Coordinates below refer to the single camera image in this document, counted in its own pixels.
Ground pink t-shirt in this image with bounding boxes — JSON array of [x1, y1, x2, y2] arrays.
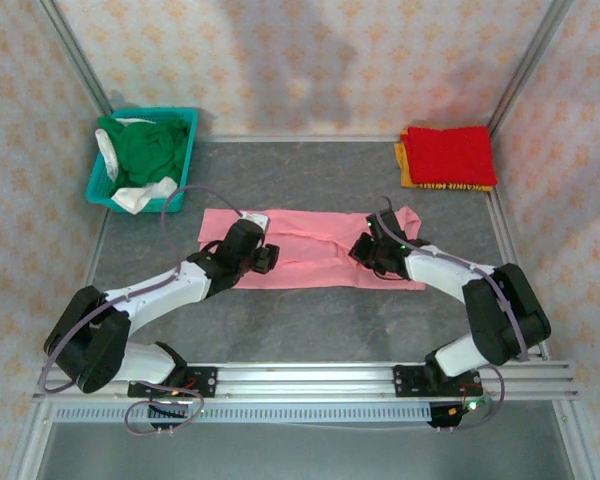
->
[[198, 204, 427, 291]]

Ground orange folded t-shirt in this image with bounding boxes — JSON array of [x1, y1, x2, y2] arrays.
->
[[394, 127, 495, 193]]

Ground red folded t-shirt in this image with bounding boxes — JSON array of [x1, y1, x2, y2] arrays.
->
[[406, 124, 498, 186]]

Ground teal plastic basket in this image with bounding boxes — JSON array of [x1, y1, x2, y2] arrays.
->
[[83, 107, 200, 216]]

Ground white crumpled t-shirt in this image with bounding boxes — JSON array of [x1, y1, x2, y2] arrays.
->
[[95, 128, 122, 182], [110, 174, 179, 216]]

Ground green t-shirt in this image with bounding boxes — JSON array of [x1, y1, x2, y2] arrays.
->
[[97, 115, 191, 189]]

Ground black controller board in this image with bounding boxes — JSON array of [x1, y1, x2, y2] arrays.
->
[[147, 399, 191, 432], [427, 399, 481, 432]]

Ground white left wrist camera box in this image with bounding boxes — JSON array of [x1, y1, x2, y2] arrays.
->
[[238, 211, 271, 232]]

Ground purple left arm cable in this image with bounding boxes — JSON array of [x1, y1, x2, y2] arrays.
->
[[37, 184, 269, 438]]

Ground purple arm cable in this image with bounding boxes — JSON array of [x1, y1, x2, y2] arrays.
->
[[377, 195, 531, 432], [37, 184, 269, 438]]

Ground aluminium mounting rail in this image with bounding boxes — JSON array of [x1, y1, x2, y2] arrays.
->
[[32, 360, 580, 403]]

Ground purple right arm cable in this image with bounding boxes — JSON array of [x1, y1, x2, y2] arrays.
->
[[377, 195, 531, 432]]

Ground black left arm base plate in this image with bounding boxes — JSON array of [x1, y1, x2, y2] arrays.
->
[[127, 366, 219, 400]]

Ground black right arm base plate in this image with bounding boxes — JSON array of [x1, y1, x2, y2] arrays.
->
[[393, 364, 483, 400]]

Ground slotted grey cable duct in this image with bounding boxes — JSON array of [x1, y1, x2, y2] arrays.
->
[[53, 402, 434, 425]]

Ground aluminium frame post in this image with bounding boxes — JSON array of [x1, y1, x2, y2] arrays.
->
[[485, 0, 576, 135], [34, 0, 115, 117]]

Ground aluminium frame leg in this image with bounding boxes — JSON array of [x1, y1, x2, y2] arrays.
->
[[552, 399, 600, 480], [7, 402, 56, 480]]

